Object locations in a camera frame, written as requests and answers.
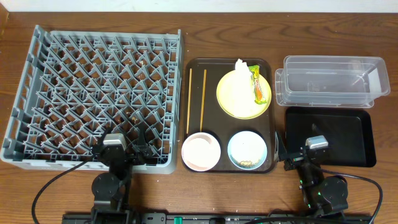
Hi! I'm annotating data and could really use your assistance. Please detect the light blue bowl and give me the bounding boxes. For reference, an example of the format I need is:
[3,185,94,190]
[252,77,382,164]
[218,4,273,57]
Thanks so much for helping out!
[227,131,267,170]

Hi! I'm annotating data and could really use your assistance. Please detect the green orange snack wrapper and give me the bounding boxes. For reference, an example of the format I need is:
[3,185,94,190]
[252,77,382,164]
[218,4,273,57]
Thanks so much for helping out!
[248,65,267,105]

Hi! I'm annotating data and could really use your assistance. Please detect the white tissue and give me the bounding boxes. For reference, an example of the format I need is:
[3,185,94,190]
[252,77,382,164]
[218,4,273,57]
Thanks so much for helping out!
[233,58,252,105]

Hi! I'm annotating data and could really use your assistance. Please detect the wooden chopstick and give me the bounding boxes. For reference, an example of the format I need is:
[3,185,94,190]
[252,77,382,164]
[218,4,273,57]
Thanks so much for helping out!
[200,69,207,132]
[186,68,192,134]

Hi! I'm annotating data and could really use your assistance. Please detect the rice and food scraps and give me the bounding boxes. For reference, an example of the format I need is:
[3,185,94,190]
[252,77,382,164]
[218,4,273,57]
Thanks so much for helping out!
[238,160,259,169]

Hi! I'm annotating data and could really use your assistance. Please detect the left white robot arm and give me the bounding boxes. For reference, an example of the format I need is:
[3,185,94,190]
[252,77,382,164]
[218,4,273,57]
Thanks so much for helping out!
[89,124,150,224]

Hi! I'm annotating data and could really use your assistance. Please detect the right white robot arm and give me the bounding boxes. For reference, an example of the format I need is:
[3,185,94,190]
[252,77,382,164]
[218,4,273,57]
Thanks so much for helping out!
[279,123,348,217]

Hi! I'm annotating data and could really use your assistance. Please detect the black waste tray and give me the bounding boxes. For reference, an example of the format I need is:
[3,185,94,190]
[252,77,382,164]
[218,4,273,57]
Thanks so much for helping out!
[285,107,377,167]

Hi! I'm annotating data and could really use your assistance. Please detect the clear plastic waste bin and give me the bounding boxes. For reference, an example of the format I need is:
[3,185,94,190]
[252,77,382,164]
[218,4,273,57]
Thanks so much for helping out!
[275,55,391,108]

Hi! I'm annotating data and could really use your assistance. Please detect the grey plastic dish rack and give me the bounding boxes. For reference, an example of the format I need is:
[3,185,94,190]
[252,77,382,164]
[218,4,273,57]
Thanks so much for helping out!
[1,26,184,174]

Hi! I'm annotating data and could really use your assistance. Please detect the pink plate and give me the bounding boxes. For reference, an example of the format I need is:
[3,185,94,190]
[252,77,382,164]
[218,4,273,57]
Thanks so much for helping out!
[181,136,222,172]

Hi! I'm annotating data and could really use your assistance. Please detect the dark brown serving tray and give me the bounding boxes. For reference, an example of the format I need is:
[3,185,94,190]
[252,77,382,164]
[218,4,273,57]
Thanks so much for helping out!
[183,58,277,174]

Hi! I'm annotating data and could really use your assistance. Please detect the yellow plate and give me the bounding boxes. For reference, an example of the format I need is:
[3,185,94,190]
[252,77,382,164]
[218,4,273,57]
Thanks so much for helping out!
[216,70,272,119]

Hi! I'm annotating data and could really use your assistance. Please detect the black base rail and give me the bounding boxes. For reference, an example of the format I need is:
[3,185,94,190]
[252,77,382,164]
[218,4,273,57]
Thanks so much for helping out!
[61,212,371,224]

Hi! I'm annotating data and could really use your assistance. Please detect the left black cable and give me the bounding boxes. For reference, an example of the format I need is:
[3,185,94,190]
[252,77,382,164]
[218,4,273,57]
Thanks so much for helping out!
[31,158,94,224]

